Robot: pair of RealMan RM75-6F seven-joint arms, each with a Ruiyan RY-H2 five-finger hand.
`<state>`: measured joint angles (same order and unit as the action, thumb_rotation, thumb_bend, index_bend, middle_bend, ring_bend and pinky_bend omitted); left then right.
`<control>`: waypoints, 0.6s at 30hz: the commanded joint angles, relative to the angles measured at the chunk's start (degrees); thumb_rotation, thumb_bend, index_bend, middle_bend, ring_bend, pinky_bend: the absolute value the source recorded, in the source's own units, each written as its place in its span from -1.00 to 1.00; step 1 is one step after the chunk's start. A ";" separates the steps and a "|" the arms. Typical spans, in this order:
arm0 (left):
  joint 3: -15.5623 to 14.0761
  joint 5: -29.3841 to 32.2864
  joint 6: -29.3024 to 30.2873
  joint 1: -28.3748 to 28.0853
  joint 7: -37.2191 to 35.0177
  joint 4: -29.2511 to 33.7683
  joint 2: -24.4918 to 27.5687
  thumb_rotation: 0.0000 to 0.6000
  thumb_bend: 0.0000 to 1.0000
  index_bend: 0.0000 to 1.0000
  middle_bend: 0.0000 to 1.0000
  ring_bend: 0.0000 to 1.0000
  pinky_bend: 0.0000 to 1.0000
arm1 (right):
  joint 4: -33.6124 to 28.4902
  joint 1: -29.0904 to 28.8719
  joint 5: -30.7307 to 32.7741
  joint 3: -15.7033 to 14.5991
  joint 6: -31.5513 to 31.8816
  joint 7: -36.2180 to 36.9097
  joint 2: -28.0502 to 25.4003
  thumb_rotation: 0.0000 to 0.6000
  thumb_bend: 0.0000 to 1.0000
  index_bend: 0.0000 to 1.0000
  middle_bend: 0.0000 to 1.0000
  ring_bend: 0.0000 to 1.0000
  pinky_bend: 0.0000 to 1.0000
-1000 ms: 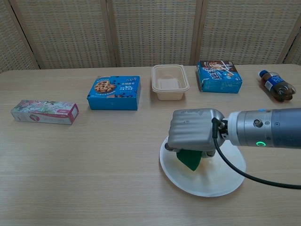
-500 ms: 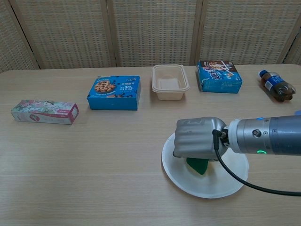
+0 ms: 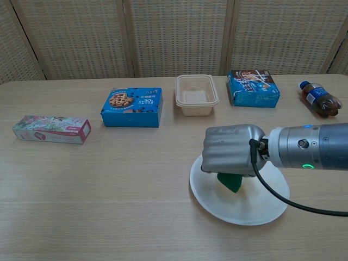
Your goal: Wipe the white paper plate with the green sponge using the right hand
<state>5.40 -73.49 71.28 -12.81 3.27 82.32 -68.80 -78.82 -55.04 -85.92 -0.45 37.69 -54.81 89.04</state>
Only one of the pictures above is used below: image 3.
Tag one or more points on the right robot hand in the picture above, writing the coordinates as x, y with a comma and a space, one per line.
231, 149

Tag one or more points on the green yellow sponge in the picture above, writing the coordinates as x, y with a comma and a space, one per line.
231, 183

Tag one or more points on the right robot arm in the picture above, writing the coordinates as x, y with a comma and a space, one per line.
312, 146

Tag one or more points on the white round plate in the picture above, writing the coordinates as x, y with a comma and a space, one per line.
244, 209

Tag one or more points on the beige plastic food container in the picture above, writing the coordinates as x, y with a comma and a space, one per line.
197, 100

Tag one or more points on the blue chocolate stick box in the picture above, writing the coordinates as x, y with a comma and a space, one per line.
253, 89

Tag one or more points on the small cola bottle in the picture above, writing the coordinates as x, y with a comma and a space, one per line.
322, 99

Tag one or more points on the blue cookie box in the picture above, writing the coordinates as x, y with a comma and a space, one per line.
130, 108

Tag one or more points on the bamboo screen panel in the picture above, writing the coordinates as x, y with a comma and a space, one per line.
13, 49
285, 35
79, 38
341, 62
179, 35

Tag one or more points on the pink floral box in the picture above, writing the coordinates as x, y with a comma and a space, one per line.
51, 130

